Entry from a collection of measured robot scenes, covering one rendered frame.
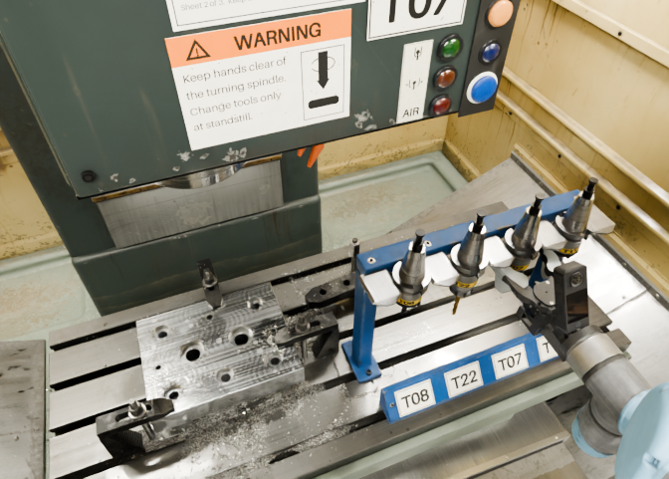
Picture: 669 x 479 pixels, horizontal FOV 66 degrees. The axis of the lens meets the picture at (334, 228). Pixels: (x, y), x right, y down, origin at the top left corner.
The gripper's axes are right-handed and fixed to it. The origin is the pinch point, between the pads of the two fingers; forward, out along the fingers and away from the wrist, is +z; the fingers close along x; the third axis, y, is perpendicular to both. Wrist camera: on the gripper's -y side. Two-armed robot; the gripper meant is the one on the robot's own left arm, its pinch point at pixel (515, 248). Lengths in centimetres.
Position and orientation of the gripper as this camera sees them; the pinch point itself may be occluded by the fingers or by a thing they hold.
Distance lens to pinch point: 99.8
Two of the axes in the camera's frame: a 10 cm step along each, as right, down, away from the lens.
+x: 9.3, -2.6, 2.6
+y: -0.1, 6.8, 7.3
